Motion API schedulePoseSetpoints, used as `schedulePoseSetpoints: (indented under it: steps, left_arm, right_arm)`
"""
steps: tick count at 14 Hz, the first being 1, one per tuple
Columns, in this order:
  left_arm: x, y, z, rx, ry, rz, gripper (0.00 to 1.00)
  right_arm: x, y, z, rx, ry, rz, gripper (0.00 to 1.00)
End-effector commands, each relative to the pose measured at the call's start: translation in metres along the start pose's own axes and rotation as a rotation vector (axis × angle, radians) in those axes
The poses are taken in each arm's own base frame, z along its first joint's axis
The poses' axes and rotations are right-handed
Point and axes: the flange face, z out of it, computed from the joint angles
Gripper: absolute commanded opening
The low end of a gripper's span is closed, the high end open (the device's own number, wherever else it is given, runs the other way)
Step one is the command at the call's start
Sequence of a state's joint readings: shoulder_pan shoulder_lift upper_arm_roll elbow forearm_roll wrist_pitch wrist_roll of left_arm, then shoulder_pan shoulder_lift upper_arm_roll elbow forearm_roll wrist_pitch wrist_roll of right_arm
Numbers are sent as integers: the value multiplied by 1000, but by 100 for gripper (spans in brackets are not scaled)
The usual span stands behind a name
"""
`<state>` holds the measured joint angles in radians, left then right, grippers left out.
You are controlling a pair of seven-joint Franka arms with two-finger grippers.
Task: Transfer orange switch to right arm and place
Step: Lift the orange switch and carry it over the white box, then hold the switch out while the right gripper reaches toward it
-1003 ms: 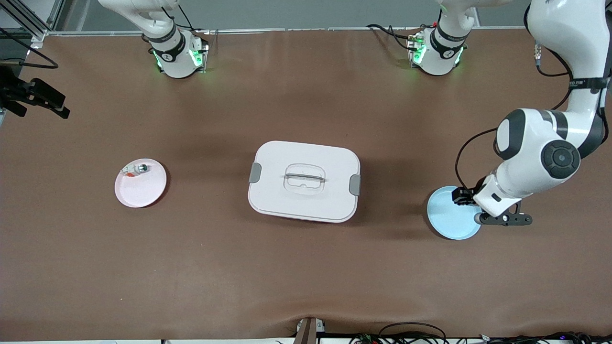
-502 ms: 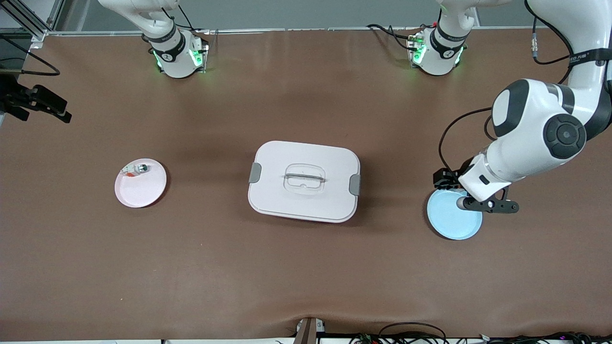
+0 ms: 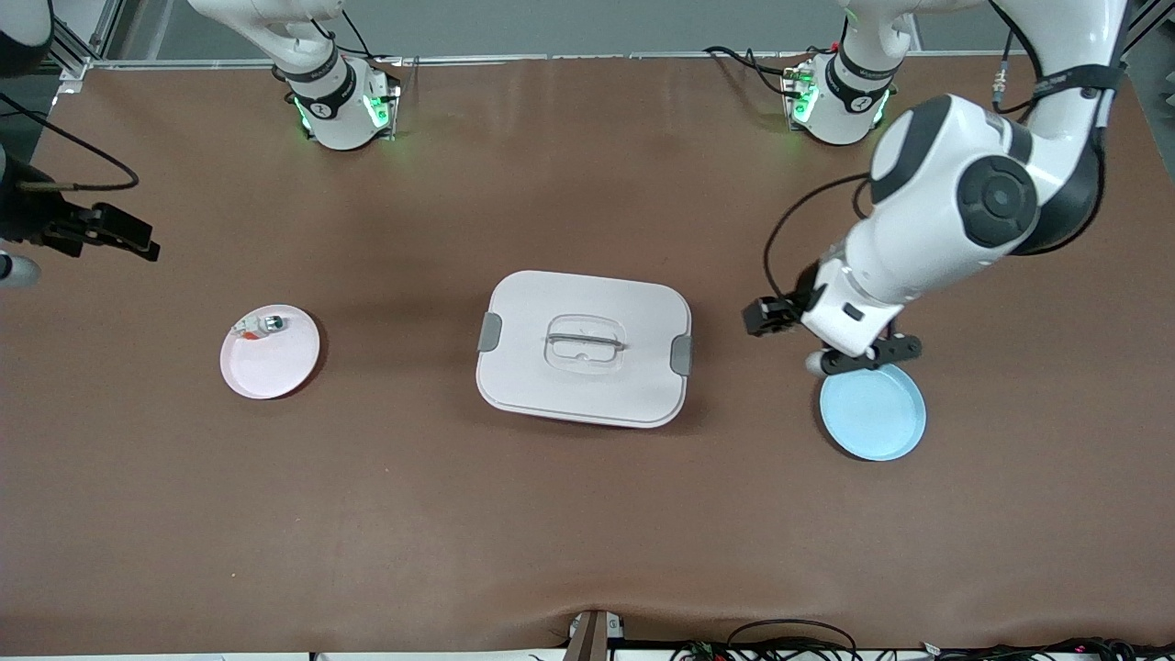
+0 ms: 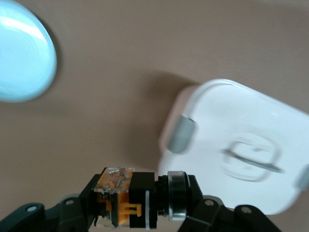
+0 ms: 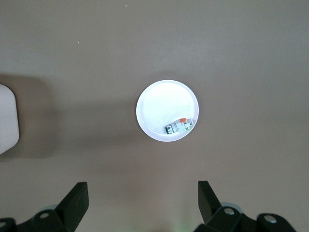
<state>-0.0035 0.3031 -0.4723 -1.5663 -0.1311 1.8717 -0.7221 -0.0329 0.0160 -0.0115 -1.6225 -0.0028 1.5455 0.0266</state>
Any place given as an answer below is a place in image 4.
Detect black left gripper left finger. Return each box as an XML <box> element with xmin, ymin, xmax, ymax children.
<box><xmin>0</xmin><ymin>174</ymin><xmax>105</xmax><ymax>232</ymax></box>

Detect light blue round plate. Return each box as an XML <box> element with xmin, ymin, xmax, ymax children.
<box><xmin>0</xmin><ymin>0</ymin><xmax>58</xmax><ymax>103</ymax></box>

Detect black and orange push-button switch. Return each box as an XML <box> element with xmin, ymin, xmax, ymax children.
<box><xmin>93</xmin><ymin>166</ymin><xmax>191</xmax><ymax>229</ymax></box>

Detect white lidded box, grey latches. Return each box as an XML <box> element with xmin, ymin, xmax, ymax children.
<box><xmin>158</xmin><ymin>78</ymin><xmax>309</xmax><ymax>216</ymax></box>

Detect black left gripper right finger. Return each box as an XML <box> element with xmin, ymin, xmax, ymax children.
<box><xmin>178</xmin><ymin>175</ymin><xmax>282</xmax><ymax>232</ymax></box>

